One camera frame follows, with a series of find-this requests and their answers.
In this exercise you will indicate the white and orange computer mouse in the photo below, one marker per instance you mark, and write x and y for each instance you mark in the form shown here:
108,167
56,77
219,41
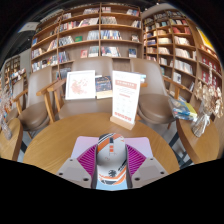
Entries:
111,156

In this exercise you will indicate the dark cover book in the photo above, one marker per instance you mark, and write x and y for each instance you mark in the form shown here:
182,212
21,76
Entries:
103,85

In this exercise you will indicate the white art print board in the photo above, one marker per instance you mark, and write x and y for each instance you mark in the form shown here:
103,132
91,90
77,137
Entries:
80,85

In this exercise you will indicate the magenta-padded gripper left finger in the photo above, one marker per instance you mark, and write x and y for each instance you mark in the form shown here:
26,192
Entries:
83,163

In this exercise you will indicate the distant wooden bookshelf unit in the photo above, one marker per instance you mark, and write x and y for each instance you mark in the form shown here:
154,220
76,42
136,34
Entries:
13,71

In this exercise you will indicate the taupe padded wooden armchair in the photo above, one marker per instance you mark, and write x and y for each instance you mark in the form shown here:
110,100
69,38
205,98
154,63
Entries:
35,113
151,103
91,65

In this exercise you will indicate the white sign on wooden base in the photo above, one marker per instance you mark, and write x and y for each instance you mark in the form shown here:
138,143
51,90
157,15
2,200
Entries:
125,96

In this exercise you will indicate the stack of colourful books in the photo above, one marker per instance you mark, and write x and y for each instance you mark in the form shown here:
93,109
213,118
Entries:
181,110

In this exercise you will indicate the oval wooden side table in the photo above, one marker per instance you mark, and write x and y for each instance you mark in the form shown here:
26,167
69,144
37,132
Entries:
196,143
11,143

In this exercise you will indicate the pink-blue gradient mouse pad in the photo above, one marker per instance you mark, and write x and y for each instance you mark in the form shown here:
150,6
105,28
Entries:
85,143

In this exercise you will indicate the wide wooden bookshelf unit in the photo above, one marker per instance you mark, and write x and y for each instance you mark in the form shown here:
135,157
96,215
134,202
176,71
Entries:
93,33

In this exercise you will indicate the angled wooden bookshelf unit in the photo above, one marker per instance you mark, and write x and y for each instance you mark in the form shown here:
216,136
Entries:
173,43

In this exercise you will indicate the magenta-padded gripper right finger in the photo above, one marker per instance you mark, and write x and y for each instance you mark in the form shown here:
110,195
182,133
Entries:
140,163

